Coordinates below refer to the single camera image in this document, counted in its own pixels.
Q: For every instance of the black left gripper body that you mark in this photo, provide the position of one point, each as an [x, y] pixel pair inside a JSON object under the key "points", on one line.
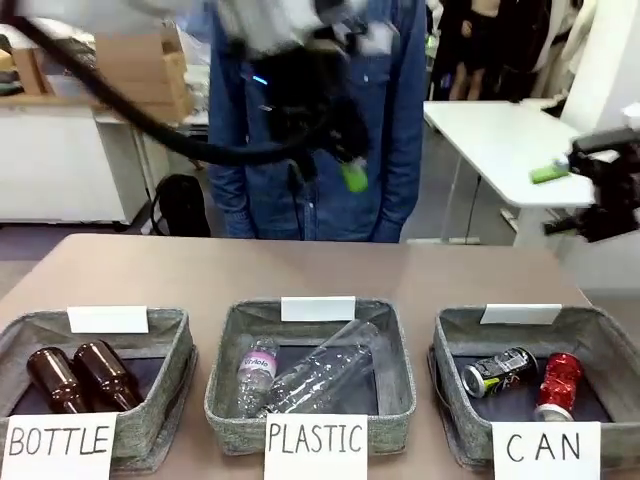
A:
{"points": [[325, 125]]}

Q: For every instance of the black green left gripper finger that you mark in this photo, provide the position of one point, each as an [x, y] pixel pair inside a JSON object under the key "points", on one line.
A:
{"points": [[302, 165], [355, 175]]}

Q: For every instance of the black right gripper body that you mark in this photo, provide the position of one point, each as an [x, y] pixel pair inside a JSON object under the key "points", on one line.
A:
{"points": [[617, 190]]}

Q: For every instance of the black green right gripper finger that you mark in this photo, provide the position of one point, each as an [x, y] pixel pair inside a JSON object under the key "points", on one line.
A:
{"points": [[550, 172], [565, 226]]}

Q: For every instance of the brown glass bottle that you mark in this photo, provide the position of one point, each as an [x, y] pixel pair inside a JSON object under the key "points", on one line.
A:
{"points": [[107, 375], [50, 380]]}

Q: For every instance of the white folded card on can basket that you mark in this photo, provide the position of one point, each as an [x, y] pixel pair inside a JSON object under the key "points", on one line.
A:
{"points": [[520, 314]]}

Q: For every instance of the white folded card on plastic basket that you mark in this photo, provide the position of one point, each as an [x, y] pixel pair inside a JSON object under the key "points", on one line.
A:
{"points": [[317, 308]]}

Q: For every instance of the red crushed drink can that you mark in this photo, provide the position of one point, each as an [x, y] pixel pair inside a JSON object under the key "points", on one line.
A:
{"points": [[560, 382]]}

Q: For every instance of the black drink can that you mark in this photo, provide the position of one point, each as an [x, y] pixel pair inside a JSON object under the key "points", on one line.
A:
{"points": [[500, 372]]}

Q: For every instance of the grey felt basket can label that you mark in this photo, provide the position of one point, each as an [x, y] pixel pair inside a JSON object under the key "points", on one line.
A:
{"points": [[445, 400]]}

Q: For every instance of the white paper label CAN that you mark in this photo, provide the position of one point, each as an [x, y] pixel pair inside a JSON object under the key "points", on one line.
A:
{"points": [[545, 450]]}

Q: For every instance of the grey felt basket plastic label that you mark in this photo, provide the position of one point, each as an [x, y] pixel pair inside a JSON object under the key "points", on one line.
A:
{"points": [[400, 400]]}

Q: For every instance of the white folded card on bottle basket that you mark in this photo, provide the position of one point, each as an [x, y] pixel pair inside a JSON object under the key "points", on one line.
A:
{"points": [[107, 320]]}

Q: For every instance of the grey felt basket bottle label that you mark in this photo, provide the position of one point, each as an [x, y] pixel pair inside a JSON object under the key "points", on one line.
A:
{"points": [[165, 400]]}

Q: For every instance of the person in denim shirt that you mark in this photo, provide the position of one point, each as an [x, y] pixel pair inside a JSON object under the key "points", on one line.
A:
{"points": [[390, 150]]}

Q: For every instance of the white table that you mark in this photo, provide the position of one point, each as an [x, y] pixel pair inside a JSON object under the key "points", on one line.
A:
{"points": [[500, 150]]}

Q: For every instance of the black backpack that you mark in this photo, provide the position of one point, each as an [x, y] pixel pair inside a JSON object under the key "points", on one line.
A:
{"points": [[180, 205]]}

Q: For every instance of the background person dark clothes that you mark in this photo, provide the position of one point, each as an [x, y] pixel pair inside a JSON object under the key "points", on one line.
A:
{"points": [[475, 45]]}

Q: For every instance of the large cardboard box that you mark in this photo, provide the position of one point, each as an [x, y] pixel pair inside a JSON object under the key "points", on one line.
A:
{"points": [[145, 70]]}

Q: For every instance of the large clear plastic bottle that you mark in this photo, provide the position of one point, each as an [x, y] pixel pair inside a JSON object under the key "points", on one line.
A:
{"points": [[325, 370]]}

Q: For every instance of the plastic bottle pink label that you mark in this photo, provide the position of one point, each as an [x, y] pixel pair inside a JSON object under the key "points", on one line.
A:
{"points": [[260, 362]]}

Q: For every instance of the white cabinet desk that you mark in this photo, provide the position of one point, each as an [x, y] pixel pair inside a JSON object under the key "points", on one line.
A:
{"points": [[60, 165]]}

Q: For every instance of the white paper label PLASTIC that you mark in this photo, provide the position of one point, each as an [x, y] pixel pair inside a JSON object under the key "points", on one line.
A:
{"points": [[315, 447]]}

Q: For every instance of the small cardboard box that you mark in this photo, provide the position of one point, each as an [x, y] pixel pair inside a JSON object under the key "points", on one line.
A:
{"points": [[30, 70]]}

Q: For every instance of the white paper label BOTTLE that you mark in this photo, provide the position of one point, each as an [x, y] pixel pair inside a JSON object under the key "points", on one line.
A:
{"points": [[57, 445]]}

